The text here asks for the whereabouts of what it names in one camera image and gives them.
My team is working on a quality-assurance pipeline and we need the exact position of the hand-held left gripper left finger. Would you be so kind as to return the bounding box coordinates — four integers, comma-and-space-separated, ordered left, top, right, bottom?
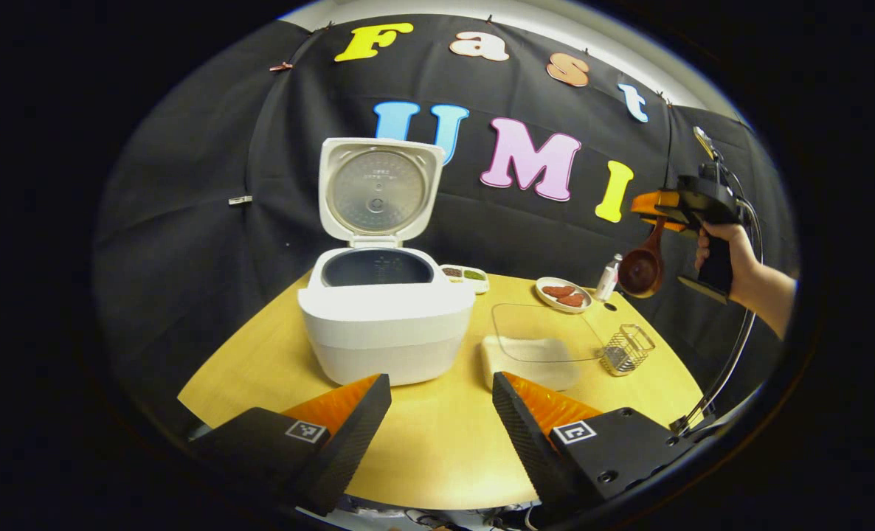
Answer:
187, 373, 392, 517

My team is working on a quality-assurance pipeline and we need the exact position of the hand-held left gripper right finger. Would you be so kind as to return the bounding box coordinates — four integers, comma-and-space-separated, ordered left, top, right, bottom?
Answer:
492, 371, 696, 518

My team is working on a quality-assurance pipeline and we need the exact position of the brown wooden spoon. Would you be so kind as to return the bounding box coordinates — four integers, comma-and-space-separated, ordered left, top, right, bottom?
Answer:
618, 218, 667, 299

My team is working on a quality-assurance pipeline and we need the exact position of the white rice cooker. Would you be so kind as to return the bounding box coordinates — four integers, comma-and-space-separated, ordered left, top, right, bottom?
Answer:
297, 137, 477, 386

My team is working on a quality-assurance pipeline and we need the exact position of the metal wire chopstick holder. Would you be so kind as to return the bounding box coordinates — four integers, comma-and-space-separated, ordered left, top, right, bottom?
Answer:
601, 324, 657, 378

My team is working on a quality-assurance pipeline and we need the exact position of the clear bottle with pink label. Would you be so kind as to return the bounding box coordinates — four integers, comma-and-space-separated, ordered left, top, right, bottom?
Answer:
594, 254, 623, 302

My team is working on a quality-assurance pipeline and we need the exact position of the round white plate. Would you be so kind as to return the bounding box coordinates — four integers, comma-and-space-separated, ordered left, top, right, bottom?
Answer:
535, 277, 594, 314

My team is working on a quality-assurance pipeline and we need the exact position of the clear plastic container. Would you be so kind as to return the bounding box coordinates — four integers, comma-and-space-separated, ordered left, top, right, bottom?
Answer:
480, 303, 606, 392

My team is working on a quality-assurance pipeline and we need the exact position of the white divided bean dish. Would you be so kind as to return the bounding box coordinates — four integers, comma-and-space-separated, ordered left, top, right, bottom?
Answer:
440, 264, 491, 295

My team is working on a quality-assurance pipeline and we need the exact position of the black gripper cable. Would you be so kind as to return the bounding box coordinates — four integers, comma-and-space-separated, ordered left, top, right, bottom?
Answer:
670, 195, 767, 436

